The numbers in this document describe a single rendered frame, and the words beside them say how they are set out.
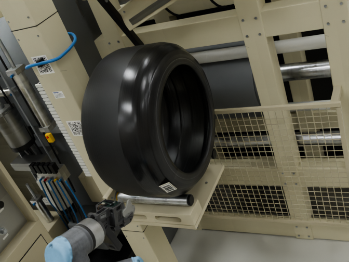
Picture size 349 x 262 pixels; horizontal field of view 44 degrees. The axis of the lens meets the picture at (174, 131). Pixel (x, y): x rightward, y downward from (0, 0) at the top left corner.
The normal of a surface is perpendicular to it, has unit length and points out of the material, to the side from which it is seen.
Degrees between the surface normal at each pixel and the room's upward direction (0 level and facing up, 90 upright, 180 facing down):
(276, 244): 0
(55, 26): 90
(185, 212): 0
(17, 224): 90
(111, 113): 51
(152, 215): 90
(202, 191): 0
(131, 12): 90
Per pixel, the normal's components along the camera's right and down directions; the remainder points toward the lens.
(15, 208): 0.87, -0.04
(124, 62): -0.39, -0.67
